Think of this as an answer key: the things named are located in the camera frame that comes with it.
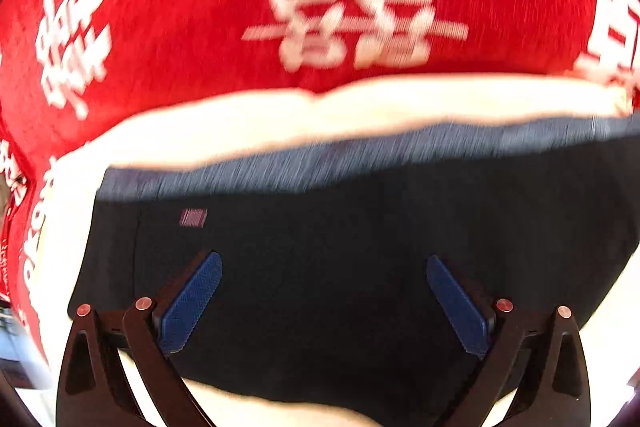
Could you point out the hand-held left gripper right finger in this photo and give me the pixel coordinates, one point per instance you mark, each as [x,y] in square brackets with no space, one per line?
[460,307]

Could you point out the black pants with patterned waistband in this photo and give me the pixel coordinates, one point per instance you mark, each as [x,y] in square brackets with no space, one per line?
[325,257]

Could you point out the red printed blanket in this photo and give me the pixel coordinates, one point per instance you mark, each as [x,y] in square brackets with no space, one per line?
[175,7]

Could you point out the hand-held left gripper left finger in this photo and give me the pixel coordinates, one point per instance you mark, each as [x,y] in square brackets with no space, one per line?
[192,302]

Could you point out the cream towel mat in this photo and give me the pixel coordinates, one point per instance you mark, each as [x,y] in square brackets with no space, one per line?
[250,127]

